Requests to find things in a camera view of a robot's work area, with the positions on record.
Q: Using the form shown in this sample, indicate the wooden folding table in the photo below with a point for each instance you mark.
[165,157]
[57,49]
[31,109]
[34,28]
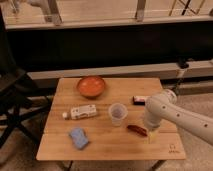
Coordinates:
[106,141]

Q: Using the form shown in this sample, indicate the orange bowl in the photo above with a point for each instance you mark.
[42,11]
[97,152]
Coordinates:
[91,86]

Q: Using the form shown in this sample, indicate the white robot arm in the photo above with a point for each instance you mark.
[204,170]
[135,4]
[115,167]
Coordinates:
[162,106]

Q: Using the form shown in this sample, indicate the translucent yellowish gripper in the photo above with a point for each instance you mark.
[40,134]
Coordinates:
[151,136]

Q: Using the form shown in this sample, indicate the black chair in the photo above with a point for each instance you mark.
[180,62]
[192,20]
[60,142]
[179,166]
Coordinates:
[15,86]

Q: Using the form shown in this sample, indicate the blue sponge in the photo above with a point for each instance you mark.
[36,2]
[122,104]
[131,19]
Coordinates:
[79,138]

